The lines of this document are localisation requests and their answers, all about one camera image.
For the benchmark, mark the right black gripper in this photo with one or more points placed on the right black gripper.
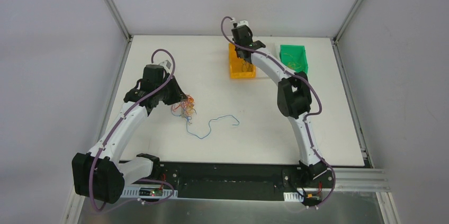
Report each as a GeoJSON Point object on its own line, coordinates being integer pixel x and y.
{"type": "Point", "coordinates": [248, 46]}

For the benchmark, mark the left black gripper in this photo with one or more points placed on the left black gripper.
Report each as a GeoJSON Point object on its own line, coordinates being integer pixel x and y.
{"type": "Point", "coordinates": [176, 92]}

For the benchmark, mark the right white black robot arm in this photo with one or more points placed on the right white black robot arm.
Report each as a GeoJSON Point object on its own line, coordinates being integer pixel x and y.
{"type": "Point", "coordinates": [294, 97]}

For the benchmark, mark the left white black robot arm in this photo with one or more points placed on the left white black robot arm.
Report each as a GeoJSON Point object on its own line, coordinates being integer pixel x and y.
{"type": "Point", "coordinates": [99, 174]}

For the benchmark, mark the orange plastic bin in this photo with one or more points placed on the orange plastic bin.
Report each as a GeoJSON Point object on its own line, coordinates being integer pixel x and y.
{"type": "Point", "coordinates": [238, 68]}

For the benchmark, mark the green plastic bin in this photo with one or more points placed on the green plastic bin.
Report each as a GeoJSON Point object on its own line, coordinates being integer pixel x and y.
{"type": "Point", "coordinates": [294, 57]}

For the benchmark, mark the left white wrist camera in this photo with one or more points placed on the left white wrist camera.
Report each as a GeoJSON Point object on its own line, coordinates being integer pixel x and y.
{"type": "Point", "coordinates": [167, 65]}

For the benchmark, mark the left aluminium frame post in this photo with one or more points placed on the left aluminium frame post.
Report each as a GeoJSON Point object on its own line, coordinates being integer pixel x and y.
{"type": "Point", "coordinates": [118, 19]}

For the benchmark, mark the aluminium frame post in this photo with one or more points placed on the aluminium frame post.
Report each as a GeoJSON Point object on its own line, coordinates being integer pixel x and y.
{"type": "Point", "coordinates": [346, 22]}
{"type": "Point", "coordinates": [118, 19]}

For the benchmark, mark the left white cable duct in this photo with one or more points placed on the left white cable duct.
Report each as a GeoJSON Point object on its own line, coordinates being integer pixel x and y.
{"type": "Point", "coordinates": [148, 192]}

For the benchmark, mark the white cable duct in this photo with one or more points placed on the white cable duct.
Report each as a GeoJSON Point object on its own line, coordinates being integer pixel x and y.
{"type": "Point", "coordinates": [148, 192]}
{"type": "Point", "coordinates": [293, 197]}

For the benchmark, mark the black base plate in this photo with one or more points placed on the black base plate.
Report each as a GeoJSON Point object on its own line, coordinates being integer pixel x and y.
{"type": "Point", "coordinates": [251, 182]}

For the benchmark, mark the right aluminium frame post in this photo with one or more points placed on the right aluminium frame post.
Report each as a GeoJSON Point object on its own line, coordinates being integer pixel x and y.
{"type": "Point", "coordinates": [346, 22]}

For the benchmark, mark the right white cable duct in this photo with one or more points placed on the right white cable duct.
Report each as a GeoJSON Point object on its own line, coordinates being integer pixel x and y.
{"type": "Point", "coordinates": [293, 197]}

